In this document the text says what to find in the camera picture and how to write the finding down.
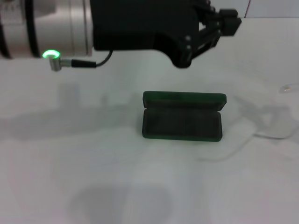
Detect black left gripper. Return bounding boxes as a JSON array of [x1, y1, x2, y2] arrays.
[[90, 0, 202, 69]]

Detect clear transparent glasses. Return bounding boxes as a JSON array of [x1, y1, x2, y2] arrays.
[[280, 83, 299, 94]]

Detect dark green glasses case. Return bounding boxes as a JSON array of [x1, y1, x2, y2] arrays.
[[142, 91, 228, 143]]

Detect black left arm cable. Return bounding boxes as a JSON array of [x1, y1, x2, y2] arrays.
[[71, 50, 114, 69]]

